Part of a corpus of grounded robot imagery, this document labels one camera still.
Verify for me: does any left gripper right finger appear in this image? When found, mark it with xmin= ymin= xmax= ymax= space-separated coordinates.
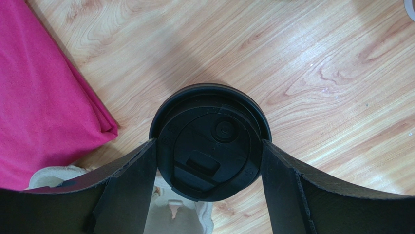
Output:
xmin=261 ymin=140 xmax=415 ymax=234

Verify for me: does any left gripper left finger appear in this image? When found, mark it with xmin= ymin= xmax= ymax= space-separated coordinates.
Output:
xmin=0 ymin=139 xmax=157 ymax=234

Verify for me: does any black cup lid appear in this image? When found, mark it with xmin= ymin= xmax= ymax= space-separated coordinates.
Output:
xmin=149 ymin=83 xmax=272 ymax=202

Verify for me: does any folded red cloth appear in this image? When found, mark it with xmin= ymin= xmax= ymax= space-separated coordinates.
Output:
xmin=0 ymin=0 xmax=118 ymax=190

